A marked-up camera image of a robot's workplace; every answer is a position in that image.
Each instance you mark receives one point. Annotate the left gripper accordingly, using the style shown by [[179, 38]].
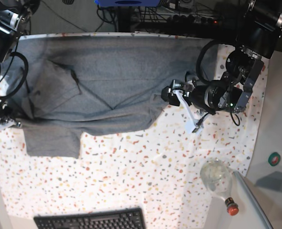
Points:
[[184, 89]]

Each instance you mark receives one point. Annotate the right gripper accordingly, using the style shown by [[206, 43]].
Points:
[[7, 119]]

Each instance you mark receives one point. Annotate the grey t-shirt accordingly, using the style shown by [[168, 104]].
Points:
[[96, 85]]

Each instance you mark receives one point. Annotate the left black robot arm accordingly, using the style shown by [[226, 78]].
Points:
[[259, 28]]

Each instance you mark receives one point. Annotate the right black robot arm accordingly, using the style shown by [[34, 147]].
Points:
[[14, 17]]

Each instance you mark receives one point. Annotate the terrazzo pattern tablecloth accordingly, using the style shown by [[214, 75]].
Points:
[[156, 169]]

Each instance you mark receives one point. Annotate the clear glass bottle red cap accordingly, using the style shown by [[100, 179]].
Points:
[[217, 179]]

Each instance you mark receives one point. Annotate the blue box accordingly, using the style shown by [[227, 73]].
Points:
[[127, 3]]

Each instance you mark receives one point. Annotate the green tape roll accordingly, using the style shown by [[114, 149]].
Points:
[[274, 159]]

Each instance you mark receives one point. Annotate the black keyboard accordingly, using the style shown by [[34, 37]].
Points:
[[131, 218]]

